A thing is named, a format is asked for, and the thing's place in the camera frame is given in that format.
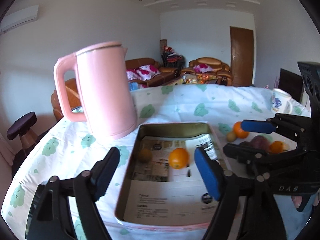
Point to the pink electric kettle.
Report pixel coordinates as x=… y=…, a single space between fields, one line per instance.
x=105 y=92

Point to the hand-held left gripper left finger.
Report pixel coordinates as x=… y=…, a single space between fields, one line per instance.
x=102 y=180

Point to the pink floral pillow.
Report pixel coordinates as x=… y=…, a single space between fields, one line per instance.
x=148 y=71
x=130 y=75
x=202 y=68

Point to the white air conditioner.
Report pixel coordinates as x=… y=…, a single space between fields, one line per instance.
x=20 y=20

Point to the black television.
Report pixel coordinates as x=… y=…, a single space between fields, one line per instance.
x=291 y=85

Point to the blue cloth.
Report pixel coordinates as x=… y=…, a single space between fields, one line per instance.
x=133 y=86

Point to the small orange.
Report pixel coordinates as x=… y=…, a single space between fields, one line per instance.
x=276 y=147

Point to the large orange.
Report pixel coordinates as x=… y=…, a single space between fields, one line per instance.
x=178 y=158
x=239 y=133

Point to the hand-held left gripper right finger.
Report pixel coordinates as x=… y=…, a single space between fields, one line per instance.
x=207 y=175

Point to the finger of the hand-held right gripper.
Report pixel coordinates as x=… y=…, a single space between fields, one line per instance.
x=240 y=152
x=257 y=126

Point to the white tablecloth with green clouds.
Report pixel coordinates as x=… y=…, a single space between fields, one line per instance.
x=175 y=100

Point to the brown leather armchair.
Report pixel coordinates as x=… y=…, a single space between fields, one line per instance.
x=210 y=61
x=56 y=105

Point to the dark round stool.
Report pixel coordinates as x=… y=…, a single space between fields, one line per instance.
x=21 y=125

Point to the brown leather sofa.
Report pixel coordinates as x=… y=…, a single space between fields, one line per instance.
x=140 y=61

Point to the newspaper lining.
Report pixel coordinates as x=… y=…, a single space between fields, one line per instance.
x=162 y=195

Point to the dark purple passion fruit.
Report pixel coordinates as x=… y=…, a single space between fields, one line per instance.
x=245 y=144

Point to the brown wooden door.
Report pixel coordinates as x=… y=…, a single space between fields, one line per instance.
x=241 y=55

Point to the metal tray with newspaper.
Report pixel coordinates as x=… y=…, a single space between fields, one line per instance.
x=172 y=130

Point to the cluttered coffee table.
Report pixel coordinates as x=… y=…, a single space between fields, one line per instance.
x=197 y=80

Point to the person's right hand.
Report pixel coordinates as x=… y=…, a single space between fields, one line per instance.
x=297 y=202

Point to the brown kiwi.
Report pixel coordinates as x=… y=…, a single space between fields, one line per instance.
x=145 y=155
x=231 y=136

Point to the stacked dark chairs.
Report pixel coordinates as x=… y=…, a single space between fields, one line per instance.
x=172 y=58

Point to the white printed mug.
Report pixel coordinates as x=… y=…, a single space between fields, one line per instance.
x=278 y=102

